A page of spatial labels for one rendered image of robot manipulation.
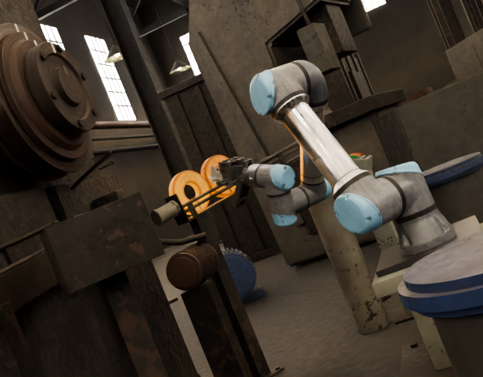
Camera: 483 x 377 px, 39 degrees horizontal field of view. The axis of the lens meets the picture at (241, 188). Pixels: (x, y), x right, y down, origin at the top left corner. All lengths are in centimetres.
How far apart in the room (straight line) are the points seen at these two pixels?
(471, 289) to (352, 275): 156
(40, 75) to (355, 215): 93
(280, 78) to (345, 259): 83
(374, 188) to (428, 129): 204
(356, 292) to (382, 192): 79
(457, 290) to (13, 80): 137
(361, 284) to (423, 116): 151
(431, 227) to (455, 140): 200
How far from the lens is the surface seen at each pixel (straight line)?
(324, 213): 244
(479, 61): 589
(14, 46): 205
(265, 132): 465
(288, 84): 188
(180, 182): 241
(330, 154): 180
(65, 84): 204
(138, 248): 141
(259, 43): 463
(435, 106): 380
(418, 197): 184
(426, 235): 183
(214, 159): 252
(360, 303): 249
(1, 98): 192
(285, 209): 208
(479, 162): 274
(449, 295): 94
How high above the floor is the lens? 64
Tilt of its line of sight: level
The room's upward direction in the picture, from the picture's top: 22 degrees counter-clockwise
